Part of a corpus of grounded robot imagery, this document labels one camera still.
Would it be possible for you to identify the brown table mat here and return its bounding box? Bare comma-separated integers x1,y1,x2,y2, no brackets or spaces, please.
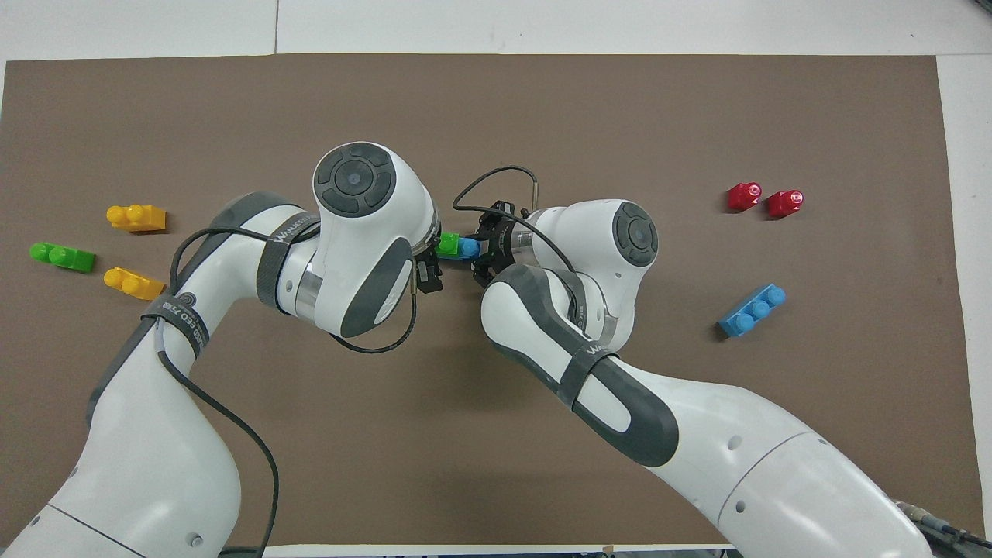
0,53,985,547

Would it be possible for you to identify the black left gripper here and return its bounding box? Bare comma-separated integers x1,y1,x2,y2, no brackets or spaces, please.
416,232,444,295

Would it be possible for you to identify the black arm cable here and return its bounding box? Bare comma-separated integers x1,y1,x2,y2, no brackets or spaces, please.
155,221,423,558
453,166,578,272

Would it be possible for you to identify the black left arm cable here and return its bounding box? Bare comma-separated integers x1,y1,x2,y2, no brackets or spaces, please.
155,221,423,558

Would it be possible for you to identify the yellow two-stud toy block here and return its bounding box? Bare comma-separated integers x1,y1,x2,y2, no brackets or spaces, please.
107,204,167,233
104,267,166,301

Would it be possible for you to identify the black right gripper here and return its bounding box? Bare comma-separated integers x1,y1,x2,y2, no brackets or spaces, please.
471,203,536,288

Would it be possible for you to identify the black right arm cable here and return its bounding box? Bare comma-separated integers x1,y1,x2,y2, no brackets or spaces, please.
453,166,578,272

